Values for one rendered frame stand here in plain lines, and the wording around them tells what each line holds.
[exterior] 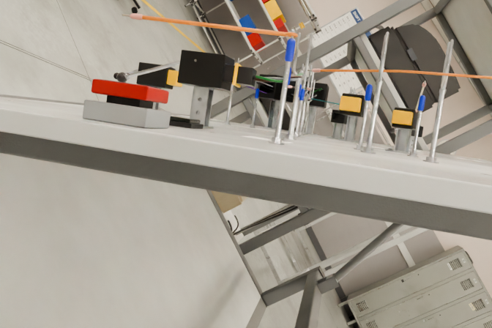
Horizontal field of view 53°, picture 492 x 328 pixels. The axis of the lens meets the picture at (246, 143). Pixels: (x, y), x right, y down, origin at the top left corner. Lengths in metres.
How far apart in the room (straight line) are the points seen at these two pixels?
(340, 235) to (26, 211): 7.40
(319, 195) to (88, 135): 0.22
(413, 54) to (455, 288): 6.17
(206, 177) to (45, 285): 0.34
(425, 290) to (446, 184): 7.27
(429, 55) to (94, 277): 1.23
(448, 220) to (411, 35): 1.23
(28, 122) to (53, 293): 0.39
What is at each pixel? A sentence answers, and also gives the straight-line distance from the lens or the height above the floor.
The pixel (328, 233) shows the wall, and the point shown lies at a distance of 8.05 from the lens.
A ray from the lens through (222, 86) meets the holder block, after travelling 0.59.
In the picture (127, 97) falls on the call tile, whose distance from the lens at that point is 0.41.
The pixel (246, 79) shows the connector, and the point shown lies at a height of 1.18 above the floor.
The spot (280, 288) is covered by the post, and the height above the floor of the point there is 0.86.
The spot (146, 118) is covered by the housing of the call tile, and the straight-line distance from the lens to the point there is 0.40.
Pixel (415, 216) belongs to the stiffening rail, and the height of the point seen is 1.28.
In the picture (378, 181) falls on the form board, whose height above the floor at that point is 1.26.
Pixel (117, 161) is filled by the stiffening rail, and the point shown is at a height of 1.03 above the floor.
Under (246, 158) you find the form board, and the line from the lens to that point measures 0.34.
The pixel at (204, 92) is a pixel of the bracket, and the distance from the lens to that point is 0.60.
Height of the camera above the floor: 1.25
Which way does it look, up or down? 10 degrees down
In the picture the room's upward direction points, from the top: 62 degrees clockwise
